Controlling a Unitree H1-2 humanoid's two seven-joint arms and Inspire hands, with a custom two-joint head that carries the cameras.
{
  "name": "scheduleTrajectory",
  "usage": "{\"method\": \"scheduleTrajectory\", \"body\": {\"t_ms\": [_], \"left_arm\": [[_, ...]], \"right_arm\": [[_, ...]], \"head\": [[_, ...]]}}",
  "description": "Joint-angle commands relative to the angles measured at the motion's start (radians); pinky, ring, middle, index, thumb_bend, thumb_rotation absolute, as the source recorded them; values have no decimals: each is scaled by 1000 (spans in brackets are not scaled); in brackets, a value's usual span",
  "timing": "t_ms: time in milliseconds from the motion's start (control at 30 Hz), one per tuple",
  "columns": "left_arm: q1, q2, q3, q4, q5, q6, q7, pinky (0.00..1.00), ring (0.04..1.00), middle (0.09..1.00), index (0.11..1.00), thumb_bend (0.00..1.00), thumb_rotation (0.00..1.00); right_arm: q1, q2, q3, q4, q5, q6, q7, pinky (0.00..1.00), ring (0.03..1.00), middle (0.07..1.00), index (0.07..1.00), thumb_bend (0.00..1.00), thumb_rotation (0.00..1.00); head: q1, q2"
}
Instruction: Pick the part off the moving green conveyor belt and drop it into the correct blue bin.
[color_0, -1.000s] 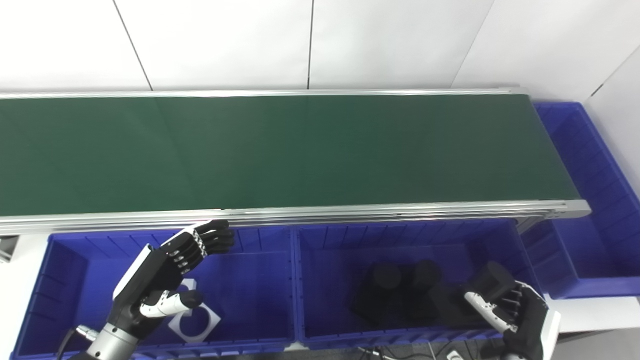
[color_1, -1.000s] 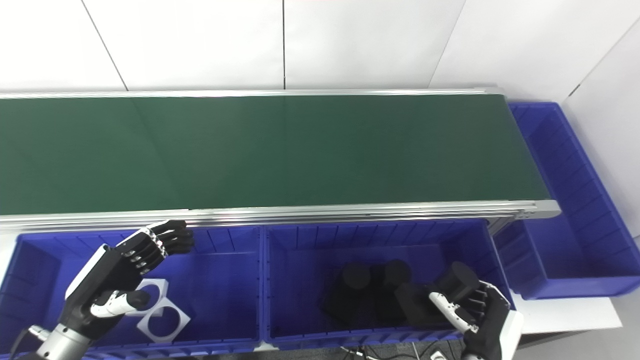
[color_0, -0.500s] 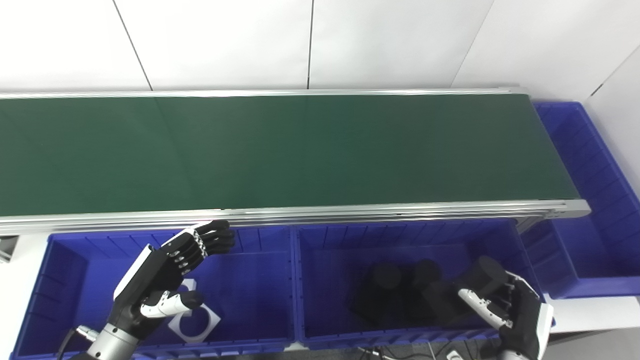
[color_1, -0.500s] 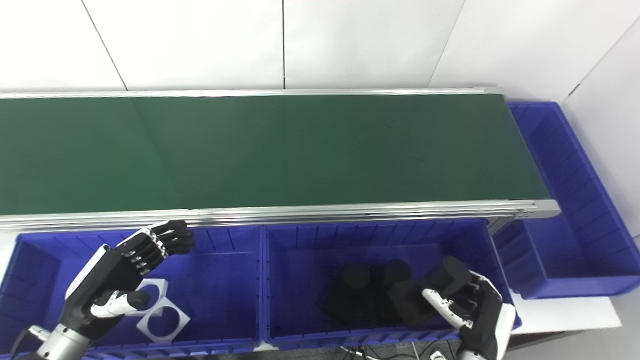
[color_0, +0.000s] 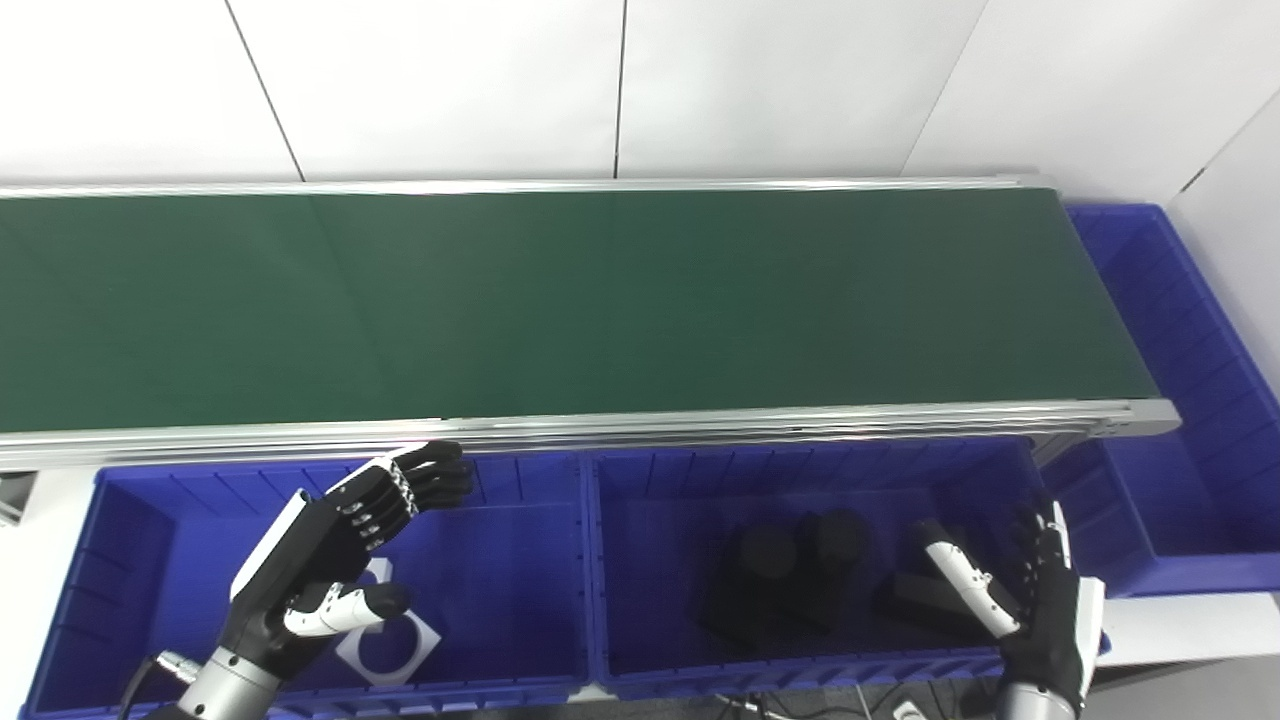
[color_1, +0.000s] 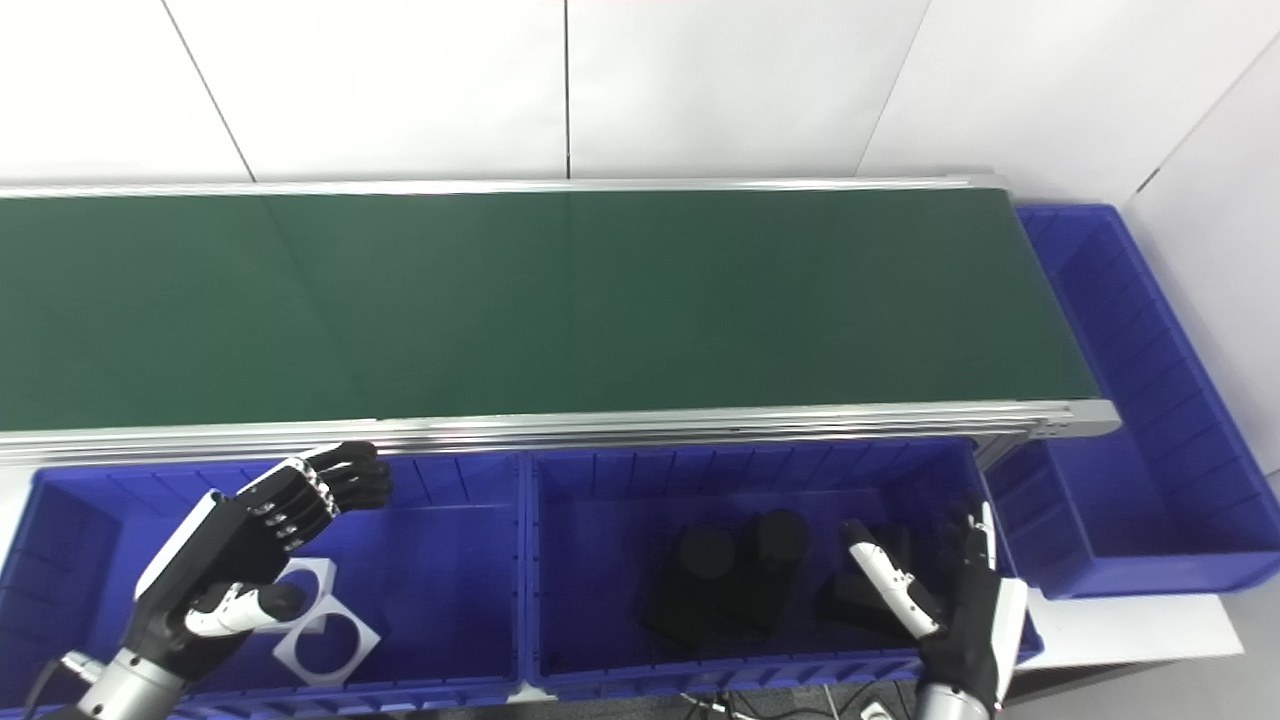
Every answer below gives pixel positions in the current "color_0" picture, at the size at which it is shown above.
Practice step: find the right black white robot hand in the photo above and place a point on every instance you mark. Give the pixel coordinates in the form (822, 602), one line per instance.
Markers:
(1050, 630)

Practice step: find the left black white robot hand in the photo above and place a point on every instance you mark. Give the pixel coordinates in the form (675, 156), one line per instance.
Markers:
(310, 550)

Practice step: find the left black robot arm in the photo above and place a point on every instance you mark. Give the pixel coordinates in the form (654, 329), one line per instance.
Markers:
(225, 690)

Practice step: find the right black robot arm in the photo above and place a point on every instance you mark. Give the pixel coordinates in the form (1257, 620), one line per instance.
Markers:
(1035, 703)

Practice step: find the green conveyor belt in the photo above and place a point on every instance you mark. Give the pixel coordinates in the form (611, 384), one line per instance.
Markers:
(300, 440)
(600, 300)

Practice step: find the blue bin at conveyor end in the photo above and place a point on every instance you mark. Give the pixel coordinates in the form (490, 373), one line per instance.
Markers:
(1180, 500)

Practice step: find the blue bin with white part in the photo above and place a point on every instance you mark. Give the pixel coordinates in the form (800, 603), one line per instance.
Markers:
(500, 600)

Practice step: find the aluminium conveyor leg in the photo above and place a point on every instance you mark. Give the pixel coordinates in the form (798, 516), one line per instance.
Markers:
(15, 498)

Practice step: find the blue bin with black parts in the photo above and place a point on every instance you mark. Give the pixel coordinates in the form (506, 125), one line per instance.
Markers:
(650, 560)

